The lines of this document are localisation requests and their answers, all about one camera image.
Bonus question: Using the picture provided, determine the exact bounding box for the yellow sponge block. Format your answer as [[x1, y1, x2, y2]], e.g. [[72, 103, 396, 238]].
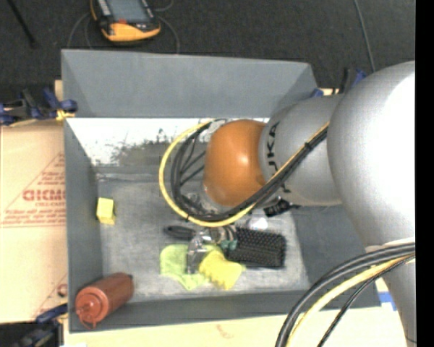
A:
[[95, 197, 116, 226]]

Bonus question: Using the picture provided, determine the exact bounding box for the black elongated tool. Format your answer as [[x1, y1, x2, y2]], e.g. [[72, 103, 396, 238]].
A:
[[163, 225, 195, 239]]

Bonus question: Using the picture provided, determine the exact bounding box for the brown cardboard board red print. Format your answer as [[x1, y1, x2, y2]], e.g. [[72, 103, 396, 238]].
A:
[[0, 120, 70, 325]]

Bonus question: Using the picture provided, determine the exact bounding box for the red-brown bottle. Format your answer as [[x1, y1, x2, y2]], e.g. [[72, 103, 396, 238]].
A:
[[74, 272, 135, 330]]

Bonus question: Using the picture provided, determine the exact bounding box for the grey metal bin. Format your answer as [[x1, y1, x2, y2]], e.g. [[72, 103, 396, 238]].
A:
[[60, 48, 380, 332]]

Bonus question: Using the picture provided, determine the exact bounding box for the yellow-green cloth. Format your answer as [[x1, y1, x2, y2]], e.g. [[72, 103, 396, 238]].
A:
[[159, 243, 211, 291]]

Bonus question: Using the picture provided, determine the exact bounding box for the yellow soft toy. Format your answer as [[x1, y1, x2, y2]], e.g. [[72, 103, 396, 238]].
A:
[[198, 249, 247, 291]]

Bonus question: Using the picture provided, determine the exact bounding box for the black studded brush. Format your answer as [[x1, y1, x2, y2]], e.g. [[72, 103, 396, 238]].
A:
[[225, 226, 288, 269]]

